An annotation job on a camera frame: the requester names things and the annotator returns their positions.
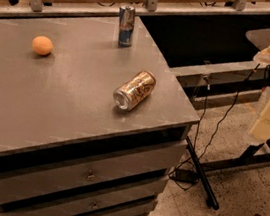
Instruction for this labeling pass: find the orange fruit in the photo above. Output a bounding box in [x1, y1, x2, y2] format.
[32, 36, 53, 56]

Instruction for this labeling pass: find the gold soda can lying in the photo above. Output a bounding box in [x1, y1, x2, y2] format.
[113, 70, 156, 111]

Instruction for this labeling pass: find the blue silver redbull can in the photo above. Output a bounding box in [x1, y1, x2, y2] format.
[118, 4, 136, 47]

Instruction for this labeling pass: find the black power adapter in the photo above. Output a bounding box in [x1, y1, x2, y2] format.
[172, 169, 198, 184]

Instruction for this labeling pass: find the grey drawer cabinet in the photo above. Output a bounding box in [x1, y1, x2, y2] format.
[0, 17, 198, 216]

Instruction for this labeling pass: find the black cable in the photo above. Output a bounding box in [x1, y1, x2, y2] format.
[167, 52, 261, 199]

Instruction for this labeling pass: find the black table leg frame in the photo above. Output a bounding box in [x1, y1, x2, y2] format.
[186, 137, 270, 210]

